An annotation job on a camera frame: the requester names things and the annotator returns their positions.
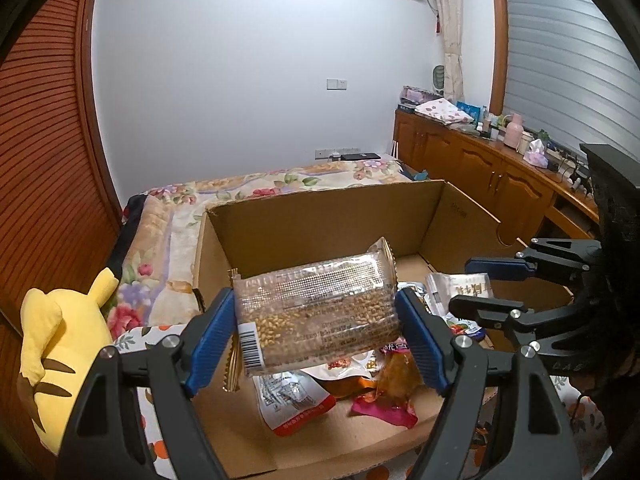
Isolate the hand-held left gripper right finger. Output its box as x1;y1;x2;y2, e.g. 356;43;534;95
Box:
394;287;583;480

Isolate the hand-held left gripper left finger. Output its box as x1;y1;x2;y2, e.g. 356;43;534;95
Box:
55;287;236;480

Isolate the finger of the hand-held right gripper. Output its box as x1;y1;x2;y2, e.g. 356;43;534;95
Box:
448;295;596;361
465;237;603;281

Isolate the clear grain snack packet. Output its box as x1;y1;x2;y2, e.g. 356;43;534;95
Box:
229;236;401;392

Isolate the brown cardboard box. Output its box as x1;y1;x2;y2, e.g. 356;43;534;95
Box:
192;180;573;480

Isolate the white brown-print snack packet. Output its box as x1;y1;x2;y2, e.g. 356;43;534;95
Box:
425;272;493;316

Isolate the colourful small snack packet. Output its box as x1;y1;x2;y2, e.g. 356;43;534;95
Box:
445;312;486;338

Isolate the magenta-edged snack packet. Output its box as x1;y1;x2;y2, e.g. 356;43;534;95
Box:
350;347;426;428

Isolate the silver snack packet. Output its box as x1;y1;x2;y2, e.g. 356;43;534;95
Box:
397;280;432;307

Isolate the white orange-print cloth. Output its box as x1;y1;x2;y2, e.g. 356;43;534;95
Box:
112;325;608;480

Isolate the orange and white snack packet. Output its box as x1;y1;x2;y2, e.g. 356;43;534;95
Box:
310;350;382;401

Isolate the wooden cabinet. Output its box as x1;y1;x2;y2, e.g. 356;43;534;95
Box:
392;110;601;261

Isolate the white red-edged snack packet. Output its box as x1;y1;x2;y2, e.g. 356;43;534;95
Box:
252;372;337;436

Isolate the pink tissue pack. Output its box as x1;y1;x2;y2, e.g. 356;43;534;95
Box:
524;140;550;167

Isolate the pink bottle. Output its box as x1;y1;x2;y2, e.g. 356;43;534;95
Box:
504;114;525;148

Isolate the dark cloth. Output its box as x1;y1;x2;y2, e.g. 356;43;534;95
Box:
107;192;151;271

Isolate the yellow plush toy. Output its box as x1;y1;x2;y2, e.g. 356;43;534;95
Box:
17;267;121;453

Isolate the floral blanket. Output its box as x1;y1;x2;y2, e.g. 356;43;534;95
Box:
107;157;416;341

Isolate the folded floral cloth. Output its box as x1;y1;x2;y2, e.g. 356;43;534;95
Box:
415;99;475;125

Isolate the purple storage box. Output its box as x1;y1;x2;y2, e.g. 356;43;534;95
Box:
399;85;436;111

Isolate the grey window blind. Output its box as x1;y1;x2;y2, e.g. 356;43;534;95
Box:
500;0;640;161

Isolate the wooden louvred wardrobe door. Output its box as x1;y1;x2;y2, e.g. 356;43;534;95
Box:
0;0;123;461

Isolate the beige curtain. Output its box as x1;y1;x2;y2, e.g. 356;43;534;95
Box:
431;0;466;103

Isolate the wooden window frame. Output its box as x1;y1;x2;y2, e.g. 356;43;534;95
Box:
487;0;511;116

